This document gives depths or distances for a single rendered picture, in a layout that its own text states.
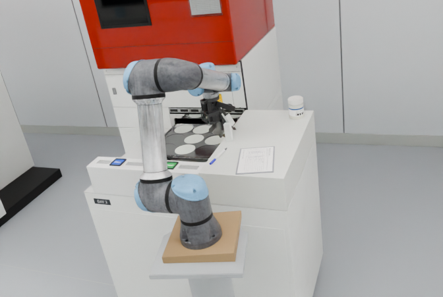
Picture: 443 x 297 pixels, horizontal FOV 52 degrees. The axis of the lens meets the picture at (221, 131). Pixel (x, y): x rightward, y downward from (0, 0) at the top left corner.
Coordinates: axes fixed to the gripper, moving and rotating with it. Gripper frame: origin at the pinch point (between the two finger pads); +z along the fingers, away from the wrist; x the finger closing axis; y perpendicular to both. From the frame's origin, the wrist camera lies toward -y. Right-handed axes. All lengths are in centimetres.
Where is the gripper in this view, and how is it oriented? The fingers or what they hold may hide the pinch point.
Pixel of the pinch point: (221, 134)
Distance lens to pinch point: 212.9
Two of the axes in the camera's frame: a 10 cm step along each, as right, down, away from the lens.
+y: -8.3, 3.4, -4.4
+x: 5.4, 2.8, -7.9
